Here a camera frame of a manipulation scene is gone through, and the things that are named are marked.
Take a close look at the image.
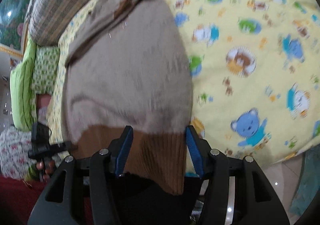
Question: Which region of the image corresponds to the beige knitted sweater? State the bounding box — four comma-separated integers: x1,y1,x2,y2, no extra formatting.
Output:
61,0,193,195

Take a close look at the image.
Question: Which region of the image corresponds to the left hand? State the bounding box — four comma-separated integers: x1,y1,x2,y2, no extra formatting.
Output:
36,160,56,182

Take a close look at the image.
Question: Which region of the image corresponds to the white floral bedsheet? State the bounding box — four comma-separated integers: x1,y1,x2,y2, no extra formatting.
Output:
1,126,36,180

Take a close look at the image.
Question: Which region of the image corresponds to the green quilt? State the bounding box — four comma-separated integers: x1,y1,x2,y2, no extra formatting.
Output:
10,37,36,132

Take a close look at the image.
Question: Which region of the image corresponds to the green patterned pillow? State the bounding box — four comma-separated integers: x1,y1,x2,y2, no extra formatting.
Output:
31,46,60,95

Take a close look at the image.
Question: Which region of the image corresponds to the teal cloth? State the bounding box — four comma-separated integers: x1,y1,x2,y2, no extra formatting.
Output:
290,145,319,216

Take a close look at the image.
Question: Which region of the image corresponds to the yellow cartoon bear quilt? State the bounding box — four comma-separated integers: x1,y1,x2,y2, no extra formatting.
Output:
46,0,320,165

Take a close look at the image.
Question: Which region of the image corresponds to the landscape wall painting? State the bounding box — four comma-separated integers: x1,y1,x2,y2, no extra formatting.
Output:
1,0,30,50

